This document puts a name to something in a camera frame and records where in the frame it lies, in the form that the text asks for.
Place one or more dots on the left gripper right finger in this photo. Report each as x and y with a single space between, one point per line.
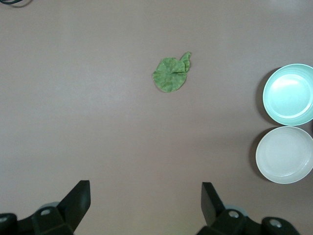
211 205

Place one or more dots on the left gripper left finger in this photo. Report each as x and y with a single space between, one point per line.
75 205

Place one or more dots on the green lettuce leaf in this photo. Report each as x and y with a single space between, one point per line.
170 76

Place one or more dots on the beige plate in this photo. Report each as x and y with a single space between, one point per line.
286 156

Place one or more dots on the pale green plate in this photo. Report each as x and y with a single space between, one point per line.
288 95

